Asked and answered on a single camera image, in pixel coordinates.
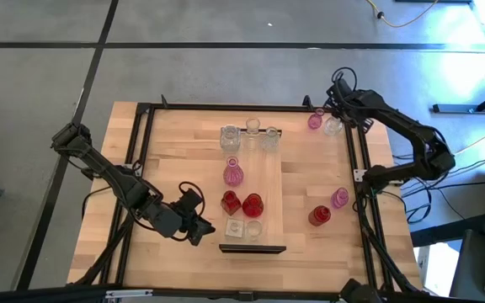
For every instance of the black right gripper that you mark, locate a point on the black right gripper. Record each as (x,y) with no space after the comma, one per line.
(354,105)

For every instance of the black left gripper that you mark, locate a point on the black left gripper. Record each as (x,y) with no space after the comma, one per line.
(185,214)

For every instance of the clear cut-glass bulbous vase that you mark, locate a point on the clear cut-glass bulbous vase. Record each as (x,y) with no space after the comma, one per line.
(333,127)

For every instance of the clear small square glass vase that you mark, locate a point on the clear small square glass vase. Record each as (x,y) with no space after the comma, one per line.
(234,228)

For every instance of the red square glass vase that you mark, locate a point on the red square glass vase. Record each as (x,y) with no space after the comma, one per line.
(230,204)

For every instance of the clear small round glass vase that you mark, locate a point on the clear small round glass vase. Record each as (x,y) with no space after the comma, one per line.
(254,230)

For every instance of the red bulbous glass vase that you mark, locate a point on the red bulbous glass vase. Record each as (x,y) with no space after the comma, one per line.
(253,206)

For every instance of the pink tall conical glass vase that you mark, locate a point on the pink tall conical glass vase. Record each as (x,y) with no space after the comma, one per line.
(233,174)

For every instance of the pink round glass vase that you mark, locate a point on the pink round glass vase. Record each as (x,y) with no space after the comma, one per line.
(339,198)

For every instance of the clear tall square glass bottle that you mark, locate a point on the clear tall square glass bottle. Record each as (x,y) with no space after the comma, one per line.
(230,141)

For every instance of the clear ribbed glass vase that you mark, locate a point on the clear ribbed glass vase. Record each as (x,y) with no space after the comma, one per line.
(252,125)

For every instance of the red ribbed cylindrical glass vase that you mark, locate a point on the red ribbed cylindrical glass vase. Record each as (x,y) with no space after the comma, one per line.
(319,216)

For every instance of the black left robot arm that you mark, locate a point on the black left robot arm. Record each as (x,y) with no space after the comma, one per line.
(112,177)

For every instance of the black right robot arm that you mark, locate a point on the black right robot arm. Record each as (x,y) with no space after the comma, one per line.
(398,120)

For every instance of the purple-pink ribbed glass vase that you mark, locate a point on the purple-pink ribbed glass vase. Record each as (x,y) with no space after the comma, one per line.
(315,122)

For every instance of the white mounting plate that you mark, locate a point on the white mounting plate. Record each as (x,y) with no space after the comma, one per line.
(359,175)

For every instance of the light wooden tray board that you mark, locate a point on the light wooden tray board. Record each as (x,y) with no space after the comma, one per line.
(274,189)

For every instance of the silver metal bracket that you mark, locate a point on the silver metal bracket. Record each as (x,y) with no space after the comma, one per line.
(129,293)

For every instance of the black aluminium rig frame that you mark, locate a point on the black aluminium rig frame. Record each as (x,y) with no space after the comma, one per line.
(225,107)

